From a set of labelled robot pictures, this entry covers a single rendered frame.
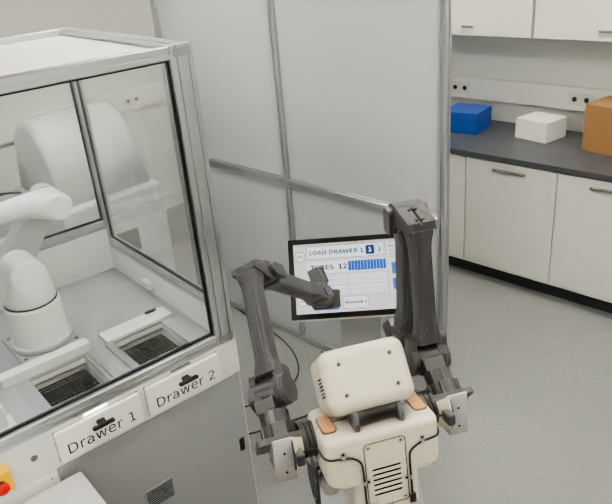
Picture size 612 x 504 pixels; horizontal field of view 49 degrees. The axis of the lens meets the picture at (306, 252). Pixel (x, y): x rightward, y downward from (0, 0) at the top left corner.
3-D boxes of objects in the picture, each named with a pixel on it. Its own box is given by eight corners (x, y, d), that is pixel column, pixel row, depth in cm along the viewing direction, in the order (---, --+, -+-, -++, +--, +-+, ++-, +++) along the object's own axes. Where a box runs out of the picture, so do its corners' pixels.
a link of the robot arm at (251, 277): (222, 261, 187) (252, 245, 184) (250, 278, 197) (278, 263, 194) (249, 413, 163) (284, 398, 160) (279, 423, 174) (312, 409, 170)
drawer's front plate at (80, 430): (145, 419, 227) (139, 393, 223) (62, 463, 211) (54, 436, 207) (142, 417, 229) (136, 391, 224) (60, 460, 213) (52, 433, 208)
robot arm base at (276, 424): (257, 447, 154) (308, 434, 156) (249, 413, 157) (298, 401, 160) (256, 456, 162) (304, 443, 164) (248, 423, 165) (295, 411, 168)
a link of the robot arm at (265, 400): (258, 422, 161) (276, 414, 159) (248, 382, 165) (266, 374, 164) (277, 424, 169) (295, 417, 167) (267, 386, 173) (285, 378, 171)
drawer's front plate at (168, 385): (222, 378, 245) (218, 353, 240) (151, 416, 229) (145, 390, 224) (219, 376, 246) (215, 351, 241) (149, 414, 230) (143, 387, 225)
